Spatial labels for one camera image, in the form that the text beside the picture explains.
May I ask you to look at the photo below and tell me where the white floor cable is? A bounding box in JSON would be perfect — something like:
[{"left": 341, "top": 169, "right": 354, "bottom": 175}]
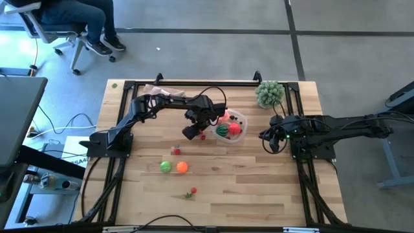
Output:
[{"left": 30, "top": 124, "right": 98, "bottom": 140}]

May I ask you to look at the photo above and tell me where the grey metal table frame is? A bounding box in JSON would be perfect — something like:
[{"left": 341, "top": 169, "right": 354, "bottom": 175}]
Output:
[{"left": 357, "top": 80, "right": 414, "bottom": 190}]

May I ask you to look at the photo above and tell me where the black desk beam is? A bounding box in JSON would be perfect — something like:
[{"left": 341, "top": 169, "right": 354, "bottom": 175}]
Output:
[{"left": 16, "top": 145, "right": 87, "bottom": 181}]

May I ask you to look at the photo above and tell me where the black cable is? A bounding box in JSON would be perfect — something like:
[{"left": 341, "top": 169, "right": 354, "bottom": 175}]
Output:
[{"left": 129, "top": 214, "right": 195, "bottom": 233}]

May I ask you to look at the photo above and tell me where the clear plastic tupperware container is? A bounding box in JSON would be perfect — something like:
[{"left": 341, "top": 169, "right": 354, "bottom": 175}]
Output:
[{"left": 210, "top": 108, "right": 248, "bottom": 144}]

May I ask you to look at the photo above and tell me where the small white device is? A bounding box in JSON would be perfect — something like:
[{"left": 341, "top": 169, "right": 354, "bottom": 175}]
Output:
[{"left": 38, "top": 173, "right": 80, "bottom": 192}]

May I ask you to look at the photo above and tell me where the office chair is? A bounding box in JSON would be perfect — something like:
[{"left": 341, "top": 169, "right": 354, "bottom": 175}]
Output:
[{"left": 5, "top": 0, "right": 116, "bottom": 76}]

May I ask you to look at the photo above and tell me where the silver metal bracket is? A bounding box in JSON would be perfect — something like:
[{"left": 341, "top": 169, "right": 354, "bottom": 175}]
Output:
[
  {"left": 283, "top": 227, "right": 320, "bottom": 233},
  {"left": 102, "top": 226, "right": 130, "bottom": 233}
]

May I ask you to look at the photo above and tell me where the grey desk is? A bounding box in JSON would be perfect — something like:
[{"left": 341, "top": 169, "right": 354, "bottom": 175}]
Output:
[{"left": 0, "top": 76, "right": 49, "bottom": 166}]

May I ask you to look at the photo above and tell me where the white paper label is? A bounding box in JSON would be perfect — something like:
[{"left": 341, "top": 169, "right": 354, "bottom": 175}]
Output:
[{"left": 61, "top": 135, "right": 91, "bottom": 169}]

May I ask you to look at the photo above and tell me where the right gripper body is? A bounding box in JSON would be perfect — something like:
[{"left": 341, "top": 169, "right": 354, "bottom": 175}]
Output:
[{"left": 268, "top": 115, "right": 300, "bottom": 153}]

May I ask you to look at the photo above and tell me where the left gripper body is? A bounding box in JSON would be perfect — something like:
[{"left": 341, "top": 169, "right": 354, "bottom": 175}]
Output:
[{"left": 182, "top": 98, "right": 227, "bottom": 140}]

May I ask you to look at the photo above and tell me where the person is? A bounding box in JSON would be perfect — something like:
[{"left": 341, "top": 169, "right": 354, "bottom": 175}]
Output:
[{"left": 9, "top": 0, "right": 127, "bottom": 56}]

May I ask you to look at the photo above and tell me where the beige cloth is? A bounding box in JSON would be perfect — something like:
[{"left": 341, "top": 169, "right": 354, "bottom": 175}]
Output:
[{"left": 143, "top": 83, "right": 187, "bottom": 98}]

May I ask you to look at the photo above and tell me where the large red toy tomato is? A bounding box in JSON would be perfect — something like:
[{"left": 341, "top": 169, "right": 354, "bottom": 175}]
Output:
[{"left": 228, "top": 122, "right": 242, "bottom": 136}]

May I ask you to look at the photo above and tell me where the potted green succulent plant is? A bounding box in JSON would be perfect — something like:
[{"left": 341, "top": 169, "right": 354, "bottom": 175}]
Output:
[{"left": 254, "top": 80, "right": 286, "bottom": 109}]

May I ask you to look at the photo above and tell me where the toy watermelon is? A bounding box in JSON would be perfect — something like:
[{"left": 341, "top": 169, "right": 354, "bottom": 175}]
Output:
[{"left": 215, "top": 124, "right": 230, "bottom": 137}]

